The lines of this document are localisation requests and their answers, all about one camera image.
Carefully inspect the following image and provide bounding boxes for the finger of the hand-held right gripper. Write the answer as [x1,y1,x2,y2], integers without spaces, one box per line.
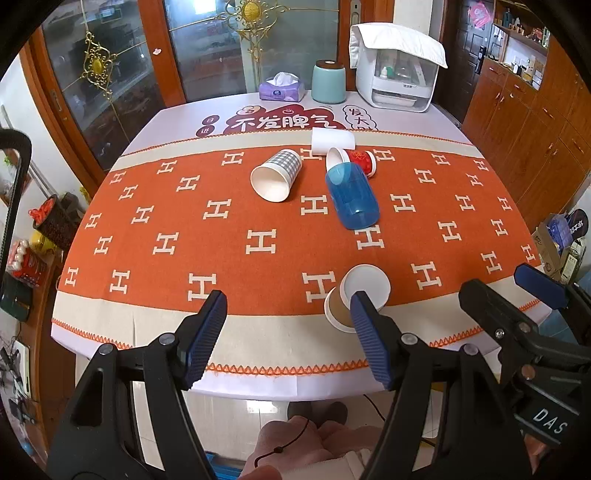
[459,279,555,385]
[514,263,591,352]

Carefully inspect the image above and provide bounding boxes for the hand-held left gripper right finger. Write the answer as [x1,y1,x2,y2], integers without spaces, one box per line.
[349,291,532,480]

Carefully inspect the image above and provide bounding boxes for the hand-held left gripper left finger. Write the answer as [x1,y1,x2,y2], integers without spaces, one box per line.
[46,290,229,480]

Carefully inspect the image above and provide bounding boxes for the brown paper cup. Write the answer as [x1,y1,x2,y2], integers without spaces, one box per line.
[324,286,359,334]

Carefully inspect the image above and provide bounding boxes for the plain white paper cup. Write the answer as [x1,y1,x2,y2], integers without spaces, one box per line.
[339,264,391,311]

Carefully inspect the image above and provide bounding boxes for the blue plastic cup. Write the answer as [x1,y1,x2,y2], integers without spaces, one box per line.
[325,162,382,230]

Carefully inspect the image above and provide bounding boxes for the red patterned paper cup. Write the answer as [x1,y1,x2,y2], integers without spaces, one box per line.
[326,147,378,179]

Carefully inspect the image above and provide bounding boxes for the grey checkered paper cup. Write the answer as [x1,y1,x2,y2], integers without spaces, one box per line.
[250,148,304,204]

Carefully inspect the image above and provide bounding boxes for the white cylindrical cup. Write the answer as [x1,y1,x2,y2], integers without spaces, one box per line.
[311,128,356,158]

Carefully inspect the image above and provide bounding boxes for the cardboard box with packets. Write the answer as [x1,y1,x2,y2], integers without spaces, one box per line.
[534,209,591,283]

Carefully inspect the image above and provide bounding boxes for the grey slippers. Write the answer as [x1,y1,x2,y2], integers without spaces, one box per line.
[287,401,348,424]

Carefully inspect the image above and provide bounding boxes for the orange patterned blanket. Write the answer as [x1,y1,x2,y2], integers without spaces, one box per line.
[51,135,553,376]

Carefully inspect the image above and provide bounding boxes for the person's pink pants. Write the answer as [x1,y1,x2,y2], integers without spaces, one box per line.
[239,415,385,480]

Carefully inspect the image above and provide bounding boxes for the wooden cabinet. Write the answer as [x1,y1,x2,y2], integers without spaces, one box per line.
[462,59,591,223]

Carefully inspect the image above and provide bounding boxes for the brown basket with red bow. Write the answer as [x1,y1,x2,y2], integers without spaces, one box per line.
[31,193,80,251]

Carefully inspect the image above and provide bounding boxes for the red snack packet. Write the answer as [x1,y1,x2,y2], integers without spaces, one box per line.
[8,237,48,288]

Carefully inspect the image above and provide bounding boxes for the dark green bag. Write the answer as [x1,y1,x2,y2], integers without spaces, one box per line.
[0,272,33,322]

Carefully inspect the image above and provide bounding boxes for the orange patterned tablecloth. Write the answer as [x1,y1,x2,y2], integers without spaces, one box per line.
[49,89,555,403]

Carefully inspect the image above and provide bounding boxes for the dark wooden entry door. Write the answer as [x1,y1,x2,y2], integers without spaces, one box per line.
[450,0,498,126]

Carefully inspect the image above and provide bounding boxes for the white countertop appliance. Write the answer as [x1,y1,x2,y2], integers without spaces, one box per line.
[355,48,439,114]

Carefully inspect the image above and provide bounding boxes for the shelf with small bottles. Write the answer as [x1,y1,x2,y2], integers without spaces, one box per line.
[488,0,553,89]

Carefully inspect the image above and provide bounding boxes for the teal canister with brown lid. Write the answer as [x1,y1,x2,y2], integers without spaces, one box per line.
[311,59,347,104]

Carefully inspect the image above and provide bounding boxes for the purple tissue box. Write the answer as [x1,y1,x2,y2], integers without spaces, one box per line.
[259,72,306,103]

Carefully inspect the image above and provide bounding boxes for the wooden glass door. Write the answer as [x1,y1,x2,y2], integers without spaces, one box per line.
[20,0,398,186]

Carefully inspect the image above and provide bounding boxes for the white folded towel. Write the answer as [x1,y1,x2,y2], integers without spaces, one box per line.
[349,23,449,69]

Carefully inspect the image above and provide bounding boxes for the gold door ornament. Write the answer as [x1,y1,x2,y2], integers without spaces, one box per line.
[230,0,279,62]
[83,39,119,99]

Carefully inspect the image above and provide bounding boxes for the black floor cable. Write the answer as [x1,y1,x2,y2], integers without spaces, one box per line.
[362,394,385,422]

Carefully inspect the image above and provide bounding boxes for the pink wall decoration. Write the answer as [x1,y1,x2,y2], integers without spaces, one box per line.
[468,2,493,29]

